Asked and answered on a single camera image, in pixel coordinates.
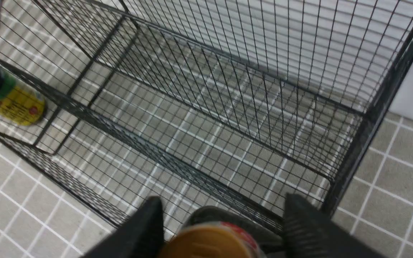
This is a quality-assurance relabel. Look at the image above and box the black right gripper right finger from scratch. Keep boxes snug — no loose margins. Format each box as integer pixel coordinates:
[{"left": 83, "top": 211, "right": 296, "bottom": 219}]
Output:
[{"left": 283, "top": 194, "right": 383, "bottom": 258}]

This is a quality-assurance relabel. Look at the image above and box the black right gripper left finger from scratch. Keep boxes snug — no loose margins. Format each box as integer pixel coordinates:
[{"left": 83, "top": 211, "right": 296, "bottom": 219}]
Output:
[{"left": 82, "top": 196, "right": 165, "bottom": 258}]

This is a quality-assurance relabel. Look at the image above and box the grey checked tablecloth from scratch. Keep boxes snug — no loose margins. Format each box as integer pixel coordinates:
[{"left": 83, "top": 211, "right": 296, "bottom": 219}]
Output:
[{"left": 0, "top": 0, "right": 413, "bottom": 258}]

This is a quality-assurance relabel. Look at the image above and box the black wire mesh rack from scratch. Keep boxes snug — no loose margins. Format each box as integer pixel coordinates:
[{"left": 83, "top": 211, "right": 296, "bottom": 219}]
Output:
[{"left": 0, "top": 0, "right": 413, "bottom": 237}]

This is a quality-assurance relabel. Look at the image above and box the tall dark vinegar bottle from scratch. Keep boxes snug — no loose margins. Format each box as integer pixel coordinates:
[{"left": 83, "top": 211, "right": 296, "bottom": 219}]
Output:
[{"left": 158, "top": 206, "right": 283, "bottom": 258}]

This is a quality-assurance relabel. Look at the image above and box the small orange-capped sauce bottle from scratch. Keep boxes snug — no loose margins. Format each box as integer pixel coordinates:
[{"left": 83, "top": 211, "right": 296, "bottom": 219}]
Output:
[{"left": 0, "top": 67, "right": 47, "bottom": 126}]

